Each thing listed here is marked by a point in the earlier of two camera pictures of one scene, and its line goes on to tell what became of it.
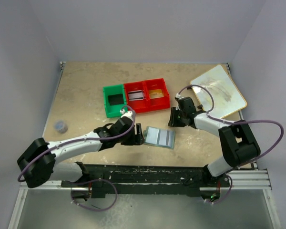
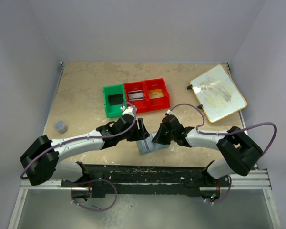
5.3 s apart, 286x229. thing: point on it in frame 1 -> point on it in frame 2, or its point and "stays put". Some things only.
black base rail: [110, 180] stays put
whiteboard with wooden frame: [215, 93] stays put
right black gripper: [175, 117] -> [164, 131]
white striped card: [135, 95] stays put
